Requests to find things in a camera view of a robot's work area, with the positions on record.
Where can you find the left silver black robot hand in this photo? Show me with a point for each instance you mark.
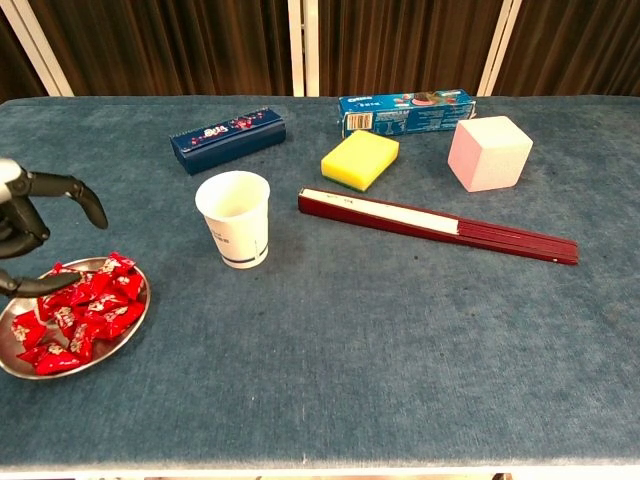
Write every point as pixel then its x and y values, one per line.
pixel 55 184

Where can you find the round silver metal plate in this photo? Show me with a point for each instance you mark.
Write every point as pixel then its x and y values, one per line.
pixel 112 352

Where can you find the dark blue rectangular box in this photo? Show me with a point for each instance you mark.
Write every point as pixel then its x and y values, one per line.
pixel 230 140

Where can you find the white paper cup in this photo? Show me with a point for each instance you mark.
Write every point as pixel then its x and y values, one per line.
pixel 240 240

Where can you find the dark brown curtain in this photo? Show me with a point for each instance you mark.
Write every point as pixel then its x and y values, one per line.
pixel 15 70
pixel 575 45
pixel 400 45
pixel 175 45

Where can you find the yellow sponge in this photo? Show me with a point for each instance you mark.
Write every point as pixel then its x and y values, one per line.
pixel 357 160

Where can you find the blue Oreo cookie box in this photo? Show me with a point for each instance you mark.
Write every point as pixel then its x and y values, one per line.
pixel 400 112

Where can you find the blue felt table cover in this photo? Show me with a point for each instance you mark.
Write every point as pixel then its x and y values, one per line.
pixel 400 350

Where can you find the dark red folded fan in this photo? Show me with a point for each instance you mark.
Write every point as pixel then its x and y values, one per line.
pixel 440 225

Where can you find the pink foam cube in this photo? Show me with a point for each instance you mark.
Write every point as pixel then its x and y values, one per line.
pixel 487 155

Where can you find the white frame post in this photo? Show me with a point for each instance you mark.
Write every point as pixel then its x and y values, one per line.
pixel 42 55
pixel 296 50
pixel 498 50
pixel 312 50

